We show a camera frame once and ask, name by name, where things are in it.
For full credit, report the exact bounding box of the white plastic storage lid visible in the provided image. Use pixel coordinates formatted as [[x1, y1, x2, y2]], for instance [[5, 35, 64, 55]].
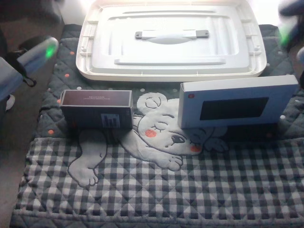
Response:
[[75, 0, 270, 83]]

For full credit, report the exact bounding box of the white product box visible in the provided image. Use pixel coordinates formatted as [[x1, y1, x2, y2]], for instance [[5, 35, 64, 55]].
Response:
[[177, 75, 299, 130]]

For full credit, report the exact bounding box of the grey quilt with bear print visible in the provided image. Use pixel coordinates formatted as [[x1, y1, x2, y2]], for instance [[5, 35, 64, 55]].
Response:
[[9, 23, 304, 228]]

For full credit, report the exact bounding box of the dark brown rectangular box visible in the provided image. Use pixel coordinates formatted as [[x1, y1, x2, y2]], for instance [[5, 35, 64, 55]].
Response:
[[59, 89, 134, 130]]

